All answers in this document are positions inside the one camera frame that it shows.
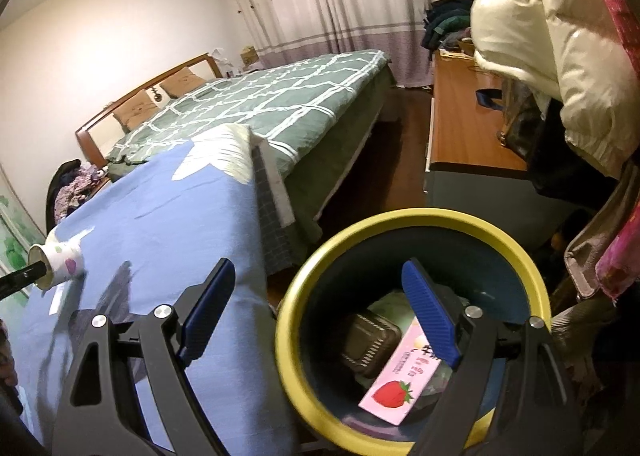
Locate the small cardboard box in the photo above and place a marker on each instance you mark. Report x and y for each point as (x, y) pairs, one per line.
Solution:
(248, 56)

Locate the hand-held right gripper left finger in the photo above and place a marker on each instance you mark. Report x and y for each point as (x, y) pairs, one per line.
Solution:
(210, 306)

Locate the pink strawberry print carton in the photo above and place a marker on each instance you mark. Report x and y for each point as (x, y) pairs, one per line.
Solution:
(395, 386)

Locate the white patterned paper cup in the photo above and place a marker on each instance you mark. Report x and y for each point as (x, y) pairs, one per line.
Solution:
(62, 258)

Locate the wooden top cabinet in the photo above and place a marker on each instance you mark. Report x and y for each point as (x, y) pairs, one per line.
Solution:
(465, 136)

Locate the pile of dark clothes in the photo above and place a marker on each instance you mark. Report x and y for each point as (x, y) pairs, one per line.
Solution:
(445, 21)

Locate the yellow rimmed blue bin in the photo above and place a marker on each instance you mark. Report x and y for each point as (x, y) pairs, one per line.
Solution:
(320, 326)

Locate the beige bag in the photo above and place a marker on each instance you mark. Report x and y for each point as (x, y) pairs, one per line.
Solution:
(595, 246)

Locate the green landscape wall picture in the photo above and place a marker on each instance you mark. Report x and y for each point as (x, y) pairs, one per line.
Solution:
(12, 236)

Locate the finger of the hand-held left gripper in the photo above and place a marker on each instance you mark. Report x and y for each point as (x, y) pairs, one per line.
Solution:
(22, 280)

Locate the brown pillow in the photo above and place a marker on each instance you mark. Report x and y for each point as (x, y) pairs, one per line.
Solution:
(182, 82)
(135, 111)

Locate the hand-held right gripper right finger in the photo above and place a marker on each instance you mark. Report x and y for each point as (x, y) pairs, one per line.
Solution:
(430, 316)

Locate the blue star print tablecloth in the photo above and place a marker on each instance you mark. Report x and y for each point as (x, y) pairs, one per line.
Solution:
(175, 216)

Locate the bed with green checked duvet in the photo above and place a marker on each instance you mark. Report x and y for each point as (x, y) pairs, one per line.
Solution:
(250, 96)

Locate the cream puffer jacket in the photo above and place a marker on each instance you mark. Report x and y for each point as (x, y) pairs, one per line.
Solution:
(565, 36)

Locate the wooden headboard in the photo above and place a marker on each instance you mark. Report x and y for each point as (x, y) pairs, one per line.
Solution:
(100, 126)

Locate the dark plastic food tray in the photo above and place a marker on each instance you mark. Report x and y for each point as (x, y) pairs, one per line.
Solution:
(365, 343)

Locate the brown patterned bag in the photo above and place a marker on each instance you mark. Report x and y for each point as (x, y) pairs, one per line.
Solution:
(525, 126)

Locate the light green plastic wrapper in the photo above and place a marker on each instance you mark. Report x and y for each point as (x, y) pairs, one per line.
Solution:
(395, 301)

